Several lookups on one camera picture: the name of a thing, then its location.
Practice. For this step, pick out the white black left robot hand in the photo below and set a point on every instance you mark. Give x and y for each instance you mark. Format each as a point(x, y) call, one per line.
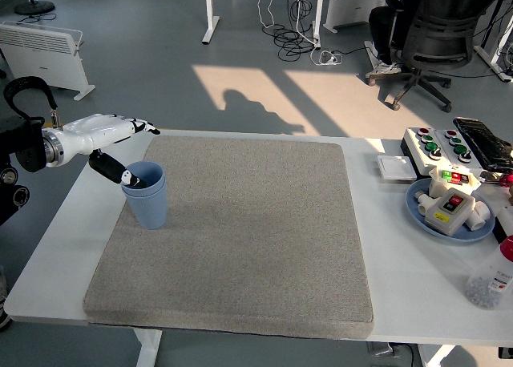
point(96, 132)

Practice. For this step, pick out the blue ribbed plastic cup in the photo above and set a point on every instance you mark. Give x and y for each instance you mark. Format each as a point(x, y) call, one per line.
point(154, 174)
point(150, 210)

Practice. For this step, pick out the white push-button control box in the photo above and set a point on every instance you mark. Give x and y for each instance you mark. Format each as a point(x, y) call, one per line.
point(418, 150)
point(465, 160)

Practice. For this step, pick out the white panel heater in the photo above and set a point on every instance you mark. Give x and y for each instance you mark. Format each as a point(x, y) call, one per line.
point(44, 58)
point(352, 6)

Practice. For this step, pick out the white desk leg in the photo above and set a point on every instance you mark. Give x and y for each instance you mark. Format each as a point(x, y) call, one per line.
point(491, 58)
point(210, 18)
point(317, 14)

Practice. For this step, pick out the grey-brown foam mat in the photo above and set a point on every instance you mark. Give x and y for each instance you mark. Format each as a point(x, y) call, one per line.
point(260, 231)

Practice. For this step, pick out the standing person's leg and shoe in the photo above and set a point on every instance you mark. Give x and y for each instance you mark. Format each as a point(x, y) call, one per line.
point(3, 303)

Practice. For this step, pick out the white table leg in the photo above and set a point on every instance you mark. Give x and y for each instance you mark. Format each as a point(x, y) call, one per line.
point(435, 357)
point(147, 347)

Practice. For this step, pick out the seated person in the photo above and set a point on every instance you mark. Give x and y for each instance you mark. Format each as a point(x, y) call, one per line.
point(382, 30)

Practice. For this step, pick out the blue round plate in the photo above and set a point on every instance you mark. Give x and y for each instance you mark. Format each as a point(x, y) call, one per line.
point(414, 210)

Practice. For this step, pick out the white pipe fitting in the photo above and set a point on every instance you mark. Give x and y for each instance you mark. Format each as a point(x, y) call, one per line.
point(422, 204)
point(481, 216)

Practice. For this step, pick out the grey mesh office chair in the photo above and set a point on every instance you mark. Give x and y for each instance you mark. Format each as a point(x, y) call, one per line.
point(437, 34)

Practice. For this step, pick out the grey under-table box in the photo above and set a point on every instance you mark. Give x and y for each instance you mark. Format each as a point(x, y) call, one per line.
point(384, 349)

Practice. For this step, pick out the black wrapped keyboard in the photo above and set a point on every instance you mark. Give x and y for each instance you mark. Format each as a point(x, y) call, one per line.
point(483, 142)

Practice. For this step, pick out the red small object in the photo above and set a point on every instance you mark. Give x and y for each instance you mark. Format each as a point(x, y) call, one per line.
point(507, 180)

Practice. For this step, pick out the clear bottle with red cap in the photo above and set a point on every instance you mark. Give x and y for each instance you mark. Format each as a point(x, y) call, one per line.
point(487, 279)

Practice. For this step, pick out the white wall switch plate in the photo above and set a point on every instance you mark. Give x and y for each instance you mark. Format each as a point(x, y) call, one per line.
point(396, 167)

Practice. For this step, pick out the white three-button switch box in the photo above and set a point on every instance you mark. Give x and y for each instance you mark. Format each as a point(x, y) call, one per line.
point(439, 186)

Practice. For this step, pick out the grey red-black switch box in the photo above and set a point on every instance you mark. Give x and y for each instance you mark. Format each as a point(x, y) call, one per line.
point(445, 218)

